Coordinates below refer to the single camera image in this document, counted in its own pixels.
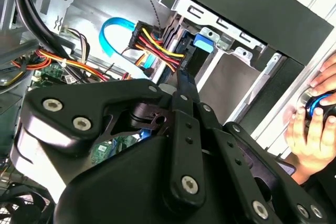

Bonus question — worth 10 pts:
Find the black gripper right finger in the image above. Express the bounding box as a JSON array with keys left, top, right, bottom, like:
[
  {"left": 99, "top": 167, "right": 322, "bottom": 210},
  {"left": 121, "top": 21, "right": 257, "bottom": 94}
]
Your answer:
[{"left": 183, "top": 73, "right": 330, "bottom": 224}]

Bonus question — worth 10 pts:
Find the person's left hand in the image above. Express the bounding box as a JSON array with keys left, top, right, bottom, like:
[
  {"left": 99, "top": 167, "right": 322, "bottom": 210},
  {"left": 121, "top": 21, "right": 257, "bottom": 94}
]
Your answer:
[{"left": 285, "top": 106, "right": 336, "bottom": 174}]

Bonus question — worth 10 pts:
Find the round black blue-ringed tool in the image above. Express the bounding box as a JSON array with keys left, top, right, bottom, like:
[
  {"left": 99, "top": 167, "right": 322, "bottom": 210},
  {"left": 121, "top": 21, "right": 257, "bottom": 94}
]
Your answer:
[{"left": 296, "top": 89, "right": 336, "bottom": 130}]

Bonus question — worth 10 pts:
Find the blue data wire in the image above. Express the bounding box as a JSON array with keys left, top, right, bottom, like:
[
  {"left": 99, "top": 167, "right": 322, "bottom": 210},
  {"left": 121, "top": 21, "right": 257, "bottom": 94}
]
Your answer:
[{"left": 99, "top": 17, "right": 159, "bottom": 70}]

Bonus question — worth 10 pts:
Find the person's right hand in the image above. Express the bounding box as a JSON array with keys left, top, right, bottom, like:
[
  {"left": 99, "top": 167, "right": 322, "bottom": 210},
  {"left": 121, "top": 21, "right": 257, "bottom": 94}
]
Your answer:
[{"left": 309, "top": 52, "right": 336, "bottom": 95}]

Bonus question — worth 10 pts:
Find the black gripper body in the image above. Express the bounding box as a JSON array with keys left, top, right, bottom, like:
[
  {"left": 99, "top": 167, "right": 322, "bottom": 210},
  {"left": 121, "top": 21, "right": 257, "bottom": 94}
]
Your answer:
[{"left": 54, "top": 135, "right": 253, "bottom": 224}]

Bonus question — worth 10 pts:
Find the hard disk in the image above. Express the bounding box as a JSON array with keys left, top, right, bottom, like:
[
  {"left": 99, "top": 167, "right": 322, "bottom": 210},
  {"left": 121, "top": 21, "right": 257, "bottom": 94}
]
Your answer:
[{"left": 157, "top": 28, "right": 216, "bottom": 83}]

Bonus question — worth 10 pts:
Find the orange disk power wire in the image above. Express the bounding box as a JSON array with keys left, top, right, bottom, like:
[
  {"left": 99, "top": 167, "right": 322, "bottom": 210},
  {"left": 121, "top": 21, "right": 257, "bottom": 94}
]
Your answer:
[{"left": 128, "top": 20, "right": 188, "bottom": 75}]

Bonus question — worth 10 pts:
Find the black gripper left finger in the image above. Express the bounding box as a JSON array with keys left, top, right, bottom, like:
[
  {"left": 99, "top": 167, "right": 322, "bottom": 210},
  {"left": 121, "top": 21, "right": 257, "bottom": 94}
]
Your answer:
[{"left": 10, "top": 69, "right": 207, "bottom": 211}]

